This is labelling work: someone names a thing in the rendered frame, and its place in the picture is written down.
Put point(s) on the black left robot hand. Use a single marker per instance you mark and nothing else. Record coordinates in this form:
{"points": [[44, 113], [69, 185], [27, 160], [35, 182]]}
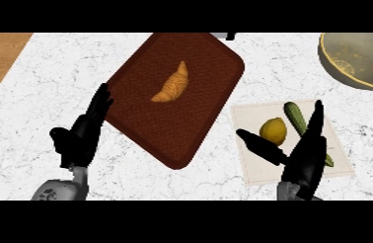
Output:
{"points": [[83, 135]]}

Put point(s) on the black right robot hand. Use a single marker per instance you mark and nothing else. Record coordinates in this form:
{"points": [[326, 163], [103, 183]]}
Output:
{"points": [[307, 161]]}

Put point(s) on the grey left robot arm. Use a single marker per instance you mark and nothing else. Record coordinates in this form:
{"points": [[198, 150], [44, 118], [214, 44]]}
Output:
{"points": [[62, 187]]}

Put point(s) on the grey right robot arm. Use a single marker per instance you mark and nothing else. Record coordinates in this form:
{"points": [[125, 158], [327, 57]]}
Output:
{"points": [[290, 191]]}

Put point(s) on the beige placemat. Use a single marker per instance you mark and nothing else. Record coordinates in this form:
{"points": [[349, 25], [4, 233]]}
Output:
{"points": [[252, 161]]}

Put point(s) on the yellow lemon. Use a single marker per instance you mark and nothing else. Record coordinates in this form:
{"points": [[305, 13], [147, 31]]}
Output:
{"points": [[273, 130]]}

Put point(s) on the olive green bowl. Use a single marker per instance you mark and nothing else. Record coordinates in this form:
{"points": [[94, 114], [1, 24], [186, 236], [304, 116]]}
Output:
{"points": [[346, 61]]}

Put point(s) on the green cucumber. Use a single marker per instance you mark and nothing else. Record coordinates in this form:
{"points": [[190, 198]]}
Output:
{"points": [[295, 117]]}

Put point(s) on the dark brown tray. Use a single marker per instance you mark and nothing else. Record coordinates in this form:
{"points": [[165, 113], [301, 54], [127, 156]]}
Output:
{"points": [[174, 98]]}

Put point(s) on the golden croissant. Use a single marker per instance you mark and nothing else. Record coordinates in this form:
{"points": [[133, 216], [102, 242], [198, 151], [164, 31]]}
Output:
{"points": [[172, 85]]}

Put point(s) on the grey and black fixture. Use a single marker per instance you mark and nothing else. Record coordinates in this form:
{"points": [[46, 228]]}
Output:
{"points": [[226, 35]]}

